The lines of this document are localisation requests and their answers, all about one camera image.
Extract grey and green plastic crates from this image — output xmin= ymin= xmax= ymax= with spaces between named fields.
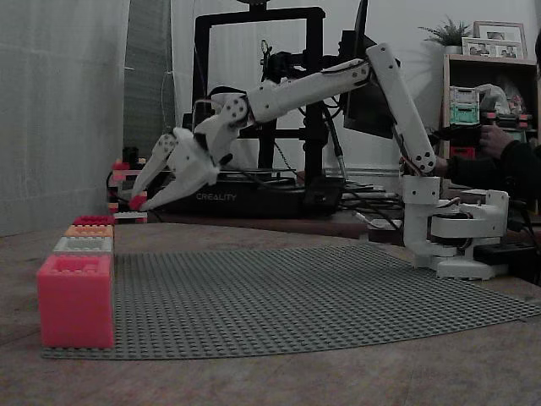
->
xmin=448 ymin=85 xmax=481 ymax=126

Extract green potted plant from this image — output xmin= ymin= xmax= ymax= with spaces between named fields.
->
xmin=418 ymin=14 xmax=473 ymax=55

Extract red white brick tower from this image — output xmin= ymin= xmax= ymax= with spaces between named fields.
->
xmin=107 ymin=145 xmax=150 ymax=224

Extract grey studded baseplate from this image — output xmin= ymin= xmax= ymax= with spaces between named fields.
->
xmin=41 ymin=243 xmax=541 ymax=360

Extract white brick box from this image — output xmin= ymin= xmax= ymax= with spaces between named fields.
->
xmin=52 ymin=236 xmax=115 ymax=257

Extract red brick box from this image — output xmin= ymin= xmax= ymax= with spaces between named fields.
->
xmin=72 ymin=214 xmax=116 ymax=227

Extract orange brick box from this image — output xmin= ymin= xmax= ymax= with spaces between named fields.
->
xmin=63 ymin=224 xmax=115 ymax=239

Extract wooden shelf unit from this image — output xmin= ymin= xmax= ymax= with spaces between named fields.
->
xmin=437 ymin=53 xmax=541 ymax=200

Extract large white photo frame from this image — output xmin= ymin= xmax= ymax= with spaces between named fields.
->
xmin=473 ymin=20 xmax=528 ymax=60

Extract black Creality 3D printer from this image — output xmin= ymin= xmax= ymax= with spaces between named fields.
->
xmin=151 ymin=0 xmax=352 ymax=219

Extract black computer monitor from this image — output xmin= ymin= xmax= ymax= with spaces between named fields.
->
xmin=340 ymin=0 xmax=402 ymax=140

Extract large pink brick box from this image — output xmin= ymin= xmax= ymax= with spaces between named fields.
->
xmin=36 ymin=254 xmax=116 ymax=350

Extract small white photo frame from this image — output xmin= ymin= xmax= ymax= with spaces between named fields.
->
xmin=461 ymin=36 xmax=525 ymax=59

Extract dark sleeved forearm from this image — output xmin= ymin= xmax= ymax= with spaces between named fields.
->
xmin=443 ymin=139 xmax=541 ymax=198

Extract person's hand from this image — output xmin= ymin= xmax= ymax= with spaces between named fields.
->
xmin=478 ymin=123 xmax=516 ymax=161

